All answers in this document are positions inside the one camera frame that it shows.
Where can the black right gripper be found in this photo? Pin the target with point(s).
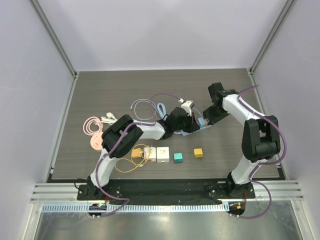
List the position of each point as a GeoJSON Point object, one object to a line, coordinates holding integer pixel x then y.
{"type": "Point", "coordinates": [211, 116]}

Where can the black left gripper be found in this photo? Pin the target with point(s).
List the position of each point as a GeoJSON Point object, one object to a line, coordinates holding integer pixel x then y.
{"type": "Point", "coordinates": [193, 126]}

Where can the teal plug adapter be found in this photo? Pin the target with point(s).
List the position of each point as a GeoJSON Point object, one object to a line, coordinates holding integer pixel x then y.
{"type": "Point", "coordinates": [178, 158]}

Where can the white cube socket plain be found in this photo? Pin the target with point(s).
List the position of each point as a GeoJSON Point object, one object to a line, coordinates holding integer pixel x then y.
{"type": "Point", "coordinates": [162, 154]}

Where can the white cube socket tiger sticker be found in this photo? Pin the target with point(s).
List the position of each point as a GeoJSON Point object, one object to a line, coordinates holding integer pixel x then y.
{"type": "Point", "coordinates": [150, 154]}

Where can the yellow orange plug adapter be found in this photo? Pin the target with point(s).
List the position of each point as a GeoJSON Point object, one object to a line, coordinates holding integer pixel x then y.
{"type": "Point", "coordinates": [136, 153]}

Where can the light blue power strip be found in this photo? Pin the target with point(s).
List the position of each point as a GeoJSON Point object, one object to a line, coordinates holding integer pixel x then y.
{"type": "Point", "coordinates": [183, 133]}

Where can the light blue plug adapter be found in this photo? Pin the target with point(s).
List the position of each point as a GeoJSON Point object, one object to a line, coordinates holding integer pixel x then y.
{"type": "Point", "coordinates": [201, 121]}

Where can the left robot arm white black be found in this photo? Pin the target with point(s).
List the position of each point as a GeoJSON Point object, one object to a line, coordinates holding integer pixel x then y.
{"type": "Point", "coordinates": [121, 137]}

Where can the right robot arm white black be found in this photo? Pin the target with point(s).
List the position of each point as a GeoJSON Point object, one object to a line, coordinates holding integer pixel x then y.
{"type": "Point", "coordinates": [260, 137]}

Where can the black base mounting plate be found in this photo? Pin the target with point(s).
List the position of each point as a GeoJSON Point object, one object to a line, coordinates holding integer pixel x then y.
{"type": "Point", "coordinates": [166, 192]}

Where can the right aluminium frame post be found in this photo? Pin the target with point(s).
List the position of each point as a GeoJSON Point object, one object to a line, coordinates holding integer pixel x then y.
{"type": "Point", "coordinates": [280, 19]}

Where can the aluminium frame post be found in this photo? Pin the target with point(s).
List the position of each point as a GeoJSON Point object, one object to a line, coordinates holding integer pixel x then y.
{"type": "Point", "coordinates": [52, 35]}
{"type": "Point", "coordinates": [280, 19]}

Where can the aluminium frame rail front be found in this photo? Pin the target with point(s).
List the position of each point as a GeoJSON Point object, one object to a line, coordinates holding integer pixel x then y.
{"type": "Point", "coordinates": [280, 190]}

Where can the white slotted cable duct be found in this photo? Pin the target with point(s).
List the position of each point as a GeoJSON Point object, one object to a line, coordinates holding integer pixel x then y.
{"type": "Point", "coordinates": [107, 208]}

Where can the left aluminium frame post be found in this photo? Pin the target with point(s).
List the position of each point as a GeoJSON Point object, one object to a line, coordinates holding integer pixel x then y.
{"type": "Point", "coordinates": [52, 35]}

